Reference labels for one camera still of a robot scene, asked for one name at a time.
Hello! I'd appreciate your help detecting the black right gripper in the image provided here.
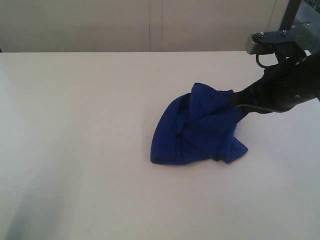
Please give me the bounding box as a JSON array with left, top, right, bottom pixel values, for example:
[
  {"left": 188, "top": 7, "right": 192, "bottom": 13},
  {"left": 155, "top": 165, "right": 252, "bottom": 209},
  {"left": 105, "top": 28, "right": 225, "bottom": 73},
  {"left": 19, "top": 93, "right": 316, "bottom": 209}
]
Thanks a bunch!
[{"left": 229, "top": 53, "right": 320, "bottom": 116}]

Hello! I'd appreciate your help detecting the blue towel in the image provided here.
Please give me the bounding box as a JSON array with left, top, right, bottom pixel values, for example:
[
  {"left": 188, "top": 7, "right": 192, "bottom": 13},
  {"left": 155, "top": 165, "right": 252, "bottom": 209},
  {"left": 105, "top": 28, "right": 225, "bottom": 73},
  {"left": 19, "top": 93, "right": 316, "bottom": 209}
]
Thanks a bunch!
[{"left": 150, "top": 83, "right": 248, "bottom": 166}]

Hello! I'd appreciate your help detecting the right camera cable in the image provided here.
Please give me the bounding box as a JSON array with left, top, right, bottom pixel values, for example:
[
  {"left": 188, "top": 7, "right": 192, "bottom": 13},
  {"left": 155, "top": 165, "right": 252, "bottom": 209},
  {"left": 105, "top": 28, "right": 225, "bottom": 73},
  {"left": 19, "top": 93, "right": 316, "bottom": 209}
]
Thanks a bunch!
[{"left": 254, "top": 52, "right": 273, "bottom": 69}]

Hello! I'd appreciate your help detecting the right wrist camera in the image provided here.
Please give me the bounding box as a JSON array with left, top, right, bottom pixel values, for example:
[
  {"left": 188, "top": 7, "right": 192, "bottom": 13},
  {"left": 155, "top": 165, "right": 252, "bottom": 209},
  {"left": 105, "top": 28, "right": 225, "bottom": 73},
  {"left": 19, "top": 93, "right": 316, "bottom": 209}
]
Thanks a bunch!
[{"left": 245, "top": 29, "right": 307, "bottom": 63}]

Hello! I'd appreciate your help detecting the black window frame post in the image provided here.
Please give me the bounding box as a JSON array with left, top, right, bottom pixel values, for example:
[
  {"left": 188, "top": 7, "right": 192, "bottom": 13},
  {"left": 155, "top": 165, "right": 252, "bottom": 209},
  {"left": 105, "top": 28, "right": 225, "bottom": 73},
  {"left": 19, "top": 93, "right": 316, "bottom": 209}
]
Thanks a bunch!
[{"left": 279, "top": 0, "right": 302, "bottom": 31}]

